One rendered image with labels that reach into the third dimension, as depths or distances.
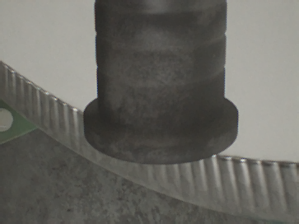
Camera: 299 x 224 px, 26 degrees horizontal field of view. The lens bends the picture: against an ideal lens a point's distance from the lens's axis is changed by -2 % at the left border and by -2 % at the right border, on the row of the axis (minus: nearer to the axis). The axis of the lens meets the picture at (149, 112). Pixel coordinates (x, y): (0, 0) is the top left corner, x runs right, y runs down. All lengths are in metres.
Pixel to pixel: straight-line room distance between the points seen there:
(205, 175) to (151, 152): 0.27
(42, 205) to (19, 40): 0.55
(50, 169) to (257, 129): 0.72
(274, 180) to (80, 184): 0.74
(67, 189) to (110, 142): 0.93
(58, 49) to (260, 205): 0.20
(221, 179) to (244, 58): 0.09
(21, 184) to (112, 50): 0.90
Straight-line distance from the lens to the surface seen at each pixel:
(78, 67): 0.49
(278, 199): 0.40
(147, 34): 0.15
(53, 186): 1.08
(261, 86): 0.37
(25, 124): 1.04
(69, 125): 0.53
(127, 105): 0.16
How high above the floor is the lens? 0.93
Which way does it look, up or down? 51 degrees down
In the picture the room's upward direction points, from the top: 77 degrees clockwise
